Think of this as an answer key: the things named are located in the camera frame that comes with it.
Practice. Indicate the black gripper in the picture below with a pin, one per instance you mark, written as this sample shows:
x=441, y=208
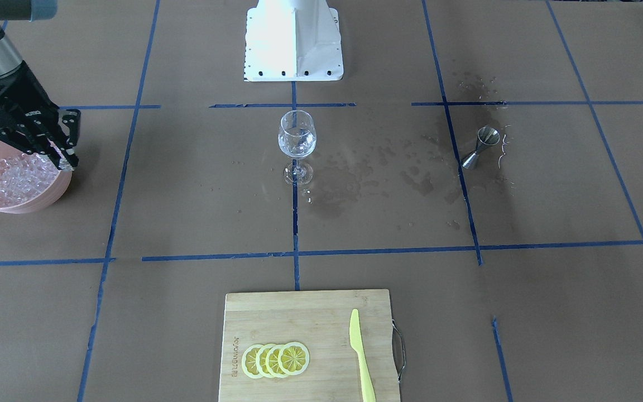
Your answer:
x=22, y=96

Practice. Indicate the steel jigger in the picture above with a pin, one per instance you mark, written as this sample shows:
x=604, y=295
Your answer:
x=486, y=137

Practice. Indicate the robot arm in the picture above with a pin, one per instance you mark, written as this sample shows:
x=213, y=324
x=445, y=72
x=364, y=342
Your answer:
x=10, y=58

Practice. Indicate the clear ice cubes pile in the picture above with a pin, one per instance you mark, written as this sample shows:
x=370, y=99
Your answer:
x=23, y=177

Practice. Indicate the clear wine glass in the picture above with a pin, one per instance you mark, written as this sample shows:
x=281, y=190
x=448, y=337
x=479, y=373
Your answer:
x=297, y=140

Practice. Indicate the lemon slice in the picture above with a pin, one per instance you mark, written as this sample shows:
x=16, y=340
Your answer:
x=261, y=358
x=249, y=365
x=293, y=358
x=273, y=367

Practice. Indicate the bamboo cutting board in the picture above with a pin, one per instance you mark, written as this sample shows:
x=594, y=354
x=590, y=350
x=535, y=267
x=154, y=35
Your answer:
x=319, y=320

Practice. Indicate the yellow plastic knife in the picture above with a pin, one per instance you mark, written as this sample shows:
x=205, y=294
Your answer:
x=356, y=343

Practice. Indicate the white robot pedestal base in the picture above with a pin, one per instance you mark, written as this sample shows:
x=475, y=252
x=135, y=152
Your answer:
x=293, y=41

